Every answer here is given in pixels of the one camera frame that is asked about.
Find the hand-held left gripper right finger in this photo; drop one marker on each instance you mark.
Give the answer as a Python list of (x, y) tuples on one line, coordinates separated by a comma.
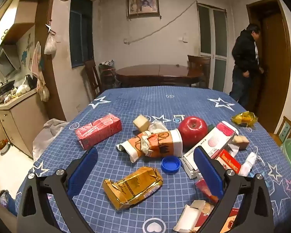
[(208, 170)]

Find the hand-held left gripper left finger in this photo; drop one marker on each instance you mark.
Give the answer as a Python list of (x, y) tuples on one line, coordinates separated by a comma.
[(83, 172)]

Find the red cigarette pack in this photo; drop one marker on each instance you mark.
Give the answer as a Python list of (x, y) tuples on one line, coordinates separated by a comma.
[(230, 162)]

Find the white red paper box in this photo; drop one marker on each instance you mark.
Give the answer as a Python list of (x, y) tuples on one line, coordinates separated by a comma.
[(215, 140)]

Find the blue bottle cap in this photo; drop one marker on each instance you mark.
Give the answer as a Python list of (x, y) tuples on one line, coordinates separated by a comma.
[(171, 165)]

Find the crushed orange white carton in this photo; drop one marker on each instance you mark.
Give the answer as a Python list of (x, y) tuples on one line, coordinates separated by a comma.
[(157, 144)]

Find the small red wrapper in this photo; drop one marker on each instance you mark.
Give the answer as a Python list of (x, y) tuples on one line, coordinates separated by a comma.
[(205, 189)]

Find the white face mask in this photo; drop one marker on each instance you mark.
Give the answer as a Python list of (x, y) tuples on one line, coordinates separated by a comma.
[(248, 162)]

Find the red apple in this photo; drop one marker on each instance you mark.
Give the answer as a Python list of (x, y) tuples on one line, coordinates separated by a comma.
[(192, 131)]

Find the small green scrap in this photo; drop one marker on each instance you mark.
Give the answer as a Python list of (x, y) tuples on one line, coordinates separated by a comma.
[(210, 128)]

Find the small bread piece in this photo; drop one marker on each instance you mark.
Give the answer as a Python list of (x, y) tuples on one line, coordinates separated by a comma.
[(240, 142)]

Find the pink milk carton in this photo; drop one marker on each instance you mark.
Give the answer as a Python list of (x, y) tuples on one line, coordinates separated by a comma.
[(98, 131)]

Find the open white red box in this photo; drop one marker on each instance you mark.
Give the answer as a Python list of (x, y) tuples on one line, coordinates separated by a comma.
[(196, 213)]

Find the gold foil wrapper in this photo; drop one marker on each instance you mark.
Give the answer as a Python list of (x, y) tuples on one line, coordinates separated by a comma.
[(133, 187)]

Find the large white sack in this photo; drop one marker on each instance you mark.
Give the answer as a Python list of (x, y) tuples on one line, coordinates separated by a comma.
[(47, 133)]

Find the yellow plastic wrapper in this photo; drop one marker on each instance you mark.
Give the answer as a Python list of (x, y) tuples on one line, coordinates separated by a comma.
[(243, 119)]

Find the crumpled white tissue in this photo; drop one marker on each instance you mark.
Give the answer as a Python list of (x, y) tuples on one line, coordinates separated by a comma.
[(157, 125)]

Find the beige foam block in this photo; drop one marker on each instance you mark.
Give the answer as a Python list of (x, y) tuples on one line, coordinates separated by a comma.
[(141, 123)]

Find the small light wooden chair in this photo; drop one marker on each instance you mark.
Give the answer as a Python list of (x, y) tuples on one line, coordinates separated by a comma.
[(282, 131)]

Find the small pot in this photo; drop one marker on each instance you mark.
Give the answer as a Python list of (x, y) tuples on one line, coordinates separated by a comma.
[(3, 146)]

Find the beige kitchen counter cabinet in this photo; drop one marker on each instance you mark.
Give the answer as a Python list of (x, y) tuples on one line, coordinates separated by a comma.
[(17, 119)]

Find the blue star-print tablecloth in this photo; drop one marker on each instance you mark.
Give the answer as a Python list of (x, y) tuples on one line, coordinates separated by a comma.
[(140, 102)]

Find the dark wooden chair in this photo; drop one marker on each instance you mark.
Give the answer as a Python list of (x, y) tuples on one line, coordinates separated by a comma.
[(92, 77), (198, 64)]

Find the round wooden table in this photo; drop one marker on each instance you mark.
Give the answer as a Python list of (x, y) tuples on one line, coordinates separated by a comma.
[(157, 72)]

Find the black wok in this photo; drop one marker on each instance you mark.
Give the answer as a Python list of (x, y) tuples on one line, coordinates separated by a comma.
[(6, 86)]

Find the pink hanging towel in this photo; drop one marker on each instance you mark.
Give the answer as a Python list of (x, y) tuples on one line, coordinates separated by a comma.
[(37, 65)]

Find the brown interior door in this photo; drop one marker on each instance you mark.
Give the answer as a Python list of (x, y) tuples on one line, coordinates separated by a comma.
[(274, 65)]

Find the glass double door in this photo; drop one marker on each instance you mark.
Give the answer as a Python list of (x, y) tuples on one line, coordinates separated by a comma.
[(212, 41)]

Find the hanging white plastic bag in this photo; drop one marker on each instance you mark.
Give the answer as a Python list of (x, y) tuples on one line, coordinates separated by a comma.
[(50, 46)]

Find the range hood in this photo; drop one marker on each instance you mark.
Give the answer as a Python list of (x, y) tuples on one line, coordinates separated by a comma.
[(4, 62)]

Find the dark window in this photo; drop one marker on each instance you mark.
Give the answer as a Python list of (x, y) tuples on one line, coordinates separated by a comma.
[(81, 31)]

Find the white wall switch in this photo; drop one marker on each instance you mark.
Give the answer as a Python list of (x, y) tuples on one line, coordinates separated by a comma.
[(184, 39)]

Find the beige wall cabinet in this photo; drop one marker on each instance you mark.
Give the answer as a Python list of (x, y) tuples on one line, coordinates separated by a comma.
[(21, 21)]

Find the framed wall picture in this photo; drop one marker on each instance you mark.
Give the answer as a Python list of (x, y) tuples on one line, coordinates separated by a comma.
[(142, 5)]

